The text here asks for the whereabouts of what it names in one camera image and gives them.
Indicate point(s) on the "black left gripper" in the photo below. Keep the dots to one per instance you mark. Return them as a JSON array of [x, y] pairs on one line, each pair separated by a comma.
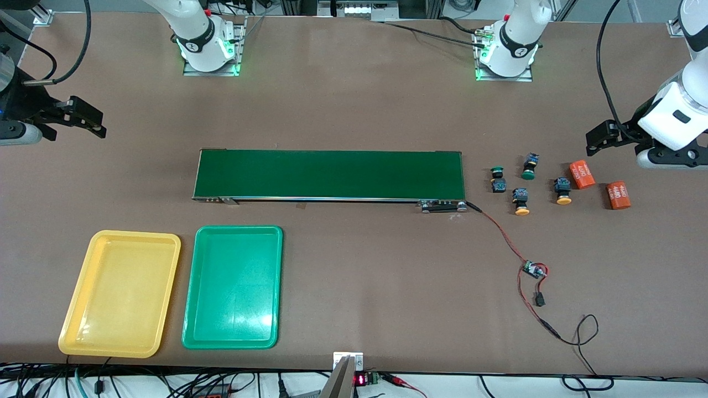
[[625, 132]]

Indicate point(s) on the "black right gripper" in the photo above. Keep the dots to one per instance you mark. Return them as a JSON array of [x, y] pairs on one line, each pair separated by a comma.
[[26, 103]]

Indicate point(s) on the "orange 4680 cylinder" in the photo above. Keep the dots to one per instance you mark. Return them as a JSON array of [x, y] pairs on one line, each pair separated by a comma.
[[582, 174], [619, 195]]

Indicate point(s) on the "yellow mushroom push button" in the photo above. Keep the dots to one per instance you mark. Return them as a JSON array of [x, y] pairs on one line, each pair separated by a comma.
[[563, 200], [521, 210]]

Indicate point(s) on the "green mushroom push button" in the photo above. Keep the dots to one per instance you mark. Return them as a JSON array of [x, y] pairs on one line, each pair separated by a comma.
[[527, 174], [499, 185]]

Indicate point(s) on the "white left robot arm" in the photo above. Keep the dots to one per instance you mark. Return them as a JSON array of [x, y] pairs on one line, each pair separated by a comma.
[[517, 38]]

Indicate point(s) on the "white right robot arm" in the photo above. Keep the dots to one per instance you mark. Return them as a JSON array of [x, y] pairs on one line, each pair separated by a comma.
[[196, 33]]

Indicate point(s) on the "small green circuit board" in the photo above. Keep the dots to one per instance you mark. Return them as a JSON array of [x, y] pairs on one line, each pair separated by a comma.
[[534, 270]]

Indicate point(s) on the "yellow plastic tray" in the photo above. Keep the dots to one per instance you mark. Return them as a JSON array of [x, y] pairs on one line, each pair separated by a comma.
[[119, 293]]

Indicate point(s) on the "small black plug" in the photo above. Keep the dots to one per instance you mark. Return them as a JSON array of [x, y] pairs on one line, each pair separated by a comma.
[[540, 300]]

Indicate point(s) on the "green plastic tray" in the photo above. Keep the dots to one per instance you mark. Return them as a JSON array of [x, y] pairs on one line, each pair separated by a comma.
[[232, 287]]

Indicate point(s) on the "green conveyor belt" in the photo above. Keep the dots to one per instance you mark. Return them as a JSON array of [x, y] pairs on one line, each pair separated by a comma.
[[332, 174]]

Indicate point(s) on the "grey lit device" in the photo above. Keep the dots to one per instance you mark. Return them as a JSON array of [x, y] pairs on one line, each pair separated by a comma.
[[357, 10]]

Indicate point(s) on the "red clip lead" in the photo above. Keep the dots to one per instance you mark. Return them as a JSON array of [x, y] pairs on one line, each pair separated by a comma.
[[395, 379]]

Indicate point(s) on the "red digit display module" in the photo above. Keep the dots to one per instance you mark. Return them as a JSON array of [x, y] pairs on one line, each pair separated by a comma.
[[360, 380]]

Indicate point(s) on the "aluminium frame profile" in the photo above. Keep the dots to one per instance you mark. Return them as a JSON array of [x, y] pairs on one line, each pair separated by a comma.
[[675, 27], [43, 16]]

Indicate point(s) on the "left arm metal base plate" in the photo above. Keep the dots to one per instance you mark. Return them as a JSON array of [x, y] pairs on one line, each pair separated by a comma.
[[503, 78]]

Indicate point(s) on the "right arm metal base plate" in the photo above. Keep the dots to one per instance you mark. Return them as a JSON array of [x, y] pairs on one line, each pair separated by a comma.
[[210, 72]]

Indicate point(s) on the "grey metal camera bracket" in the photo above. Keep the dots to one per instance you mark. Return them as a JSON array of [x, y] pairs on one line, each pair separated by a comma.
[[340, 381]]

